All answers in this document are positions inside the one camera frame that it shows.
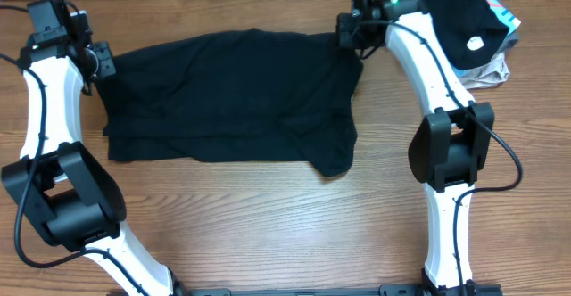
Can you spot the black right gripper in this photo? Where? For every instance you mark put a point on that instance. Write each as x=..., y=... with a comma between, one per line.
x=343, y=27

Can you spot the beige garment in pile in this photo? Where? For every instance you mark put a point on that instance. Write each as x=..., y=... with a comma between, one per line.
x=490, y=75

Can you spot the dark teal t-shirt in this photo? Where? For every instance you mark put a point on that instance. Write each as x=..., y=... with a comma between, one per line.
x=234, y=96

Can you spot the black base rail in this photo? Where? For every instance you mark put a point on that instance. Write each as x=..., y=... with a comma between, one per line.
x=382, y=290

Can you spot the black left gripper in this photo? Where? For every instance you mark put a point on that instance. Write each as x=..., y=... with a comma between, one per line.
x=103, y=51

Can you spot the light blue garment in pile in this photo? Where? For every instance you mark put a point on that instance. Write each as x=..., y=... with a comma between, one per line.
x=457, y=73

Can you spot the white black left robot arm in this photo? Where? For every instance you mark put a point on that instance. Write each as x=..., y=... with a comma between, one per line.
x=68, y=205

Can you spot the black folded garment on pile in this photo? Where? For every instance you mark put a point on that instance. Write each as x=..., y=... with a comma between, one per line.
x=468, y=31

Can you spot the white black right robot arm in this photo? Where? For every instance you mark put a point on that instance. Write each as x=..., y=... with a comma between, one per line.
x=451, y=143

